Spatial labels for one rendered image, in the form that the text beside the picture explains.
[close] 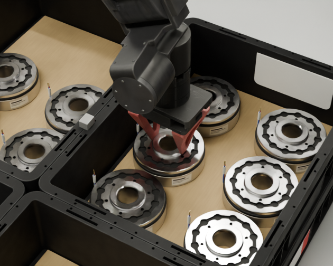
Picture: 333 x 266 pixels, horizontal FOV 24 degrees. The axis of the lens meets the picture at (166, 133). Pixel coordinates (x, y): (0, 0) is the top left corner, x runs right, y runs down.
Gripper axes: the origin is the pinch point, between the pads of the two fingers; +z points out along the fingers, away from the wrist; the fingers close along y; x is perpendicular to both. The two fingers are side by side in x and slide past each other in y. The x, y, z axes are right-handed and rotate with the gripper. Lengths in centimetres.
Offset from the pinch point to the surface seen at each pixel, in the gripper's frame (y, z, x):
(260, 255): 21.8, -5.7, -13.8
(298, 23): -5, 17, 54
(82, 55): -24.9, 4.0, 11.4
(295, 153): 15.8, 1.1, 8.5
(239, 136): 6.3, 4.3, 9.6
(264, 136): 10.4, 1.5, 9.2
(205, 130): 2.0, 2.6, 6.7
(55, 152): -8.0, -6.0, -14.4
